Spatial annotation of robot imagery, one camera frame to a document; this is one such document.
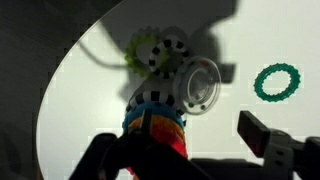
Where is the lime green checkered ring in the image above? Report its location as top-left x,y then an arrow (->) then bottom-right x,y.
124,31 -> 190,80

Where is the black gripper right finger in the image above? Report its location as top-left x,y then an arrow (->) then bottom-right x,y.
237,110 -> 320,180

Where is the red ring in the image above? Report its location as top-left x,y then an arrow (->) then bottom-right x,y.
126,124 -> 189,175

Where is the teal green bumpy ring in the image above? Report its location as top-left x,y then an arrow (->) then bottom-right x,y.
253,62 -> 302,104

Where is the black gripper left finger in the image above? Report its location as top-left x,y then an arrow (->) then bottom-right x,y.
68,107 -> 201,180

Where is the orange ring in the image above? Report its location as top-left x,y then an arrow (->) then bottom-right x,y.
128,114 -> 186,142

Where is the blue ring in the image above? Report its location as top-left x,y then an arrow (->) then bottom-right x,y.
121,102 -> 185,135

